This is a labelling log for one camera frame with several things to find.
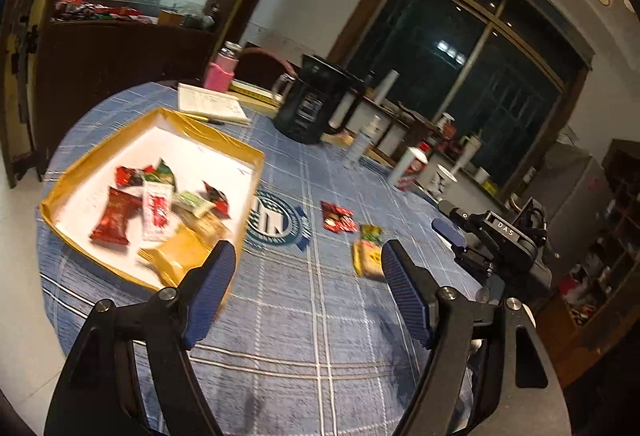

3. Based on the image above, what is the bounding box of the white notebook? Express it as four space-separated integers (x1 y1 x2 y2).
178 83 250 124

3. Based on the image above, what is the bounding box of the green leafy snack packet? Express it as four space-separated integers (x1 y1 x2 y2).
360 224 383 246

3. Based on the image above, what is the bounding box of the white patterned paper cup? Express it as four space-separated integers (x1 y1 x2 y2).
426 164 458 201

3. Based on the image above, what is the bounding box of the white green candy packet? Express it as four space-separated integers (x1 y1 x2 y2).
172 191 214 218

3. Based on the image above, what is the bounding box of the yellow ruler box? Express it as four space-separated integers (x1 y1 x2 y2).
230 80 282 106

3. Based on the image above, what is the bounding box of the gold cardboard tray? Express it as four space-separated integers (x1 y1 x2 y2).
40 109 265 291

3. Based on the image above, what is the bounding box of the pink water bottle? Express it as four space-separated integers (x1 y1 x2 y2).
203 40 243 92

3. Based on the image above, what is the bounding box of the white red liquor bottle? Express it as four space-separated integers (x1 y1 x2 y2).
387 141 431 191

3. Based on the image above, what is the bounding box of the dark red snack packet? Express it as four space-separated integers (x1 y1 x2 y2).
89 187 142 246

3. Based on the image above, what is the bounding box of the black electric kettle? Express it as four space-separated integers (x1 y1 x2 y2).
272 55 366 144

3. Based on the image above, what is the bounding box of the salted egg biscuit packet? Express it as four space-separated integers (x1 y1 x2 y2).
352 240 385 281

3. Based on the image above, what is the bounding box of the red candy packet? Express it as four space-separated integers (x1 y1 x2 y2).
321 202 358 234

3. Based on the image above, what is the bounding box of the white spray bottle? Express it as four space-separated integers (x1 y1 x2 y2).
343 115 381 170

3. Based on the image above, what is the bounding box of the golden pastry packet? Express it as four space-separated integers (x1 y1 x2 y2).
138 225 213 288

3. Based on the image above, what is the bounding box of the white red snack packet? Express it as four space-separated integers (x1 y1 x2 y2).
142 182 172 241

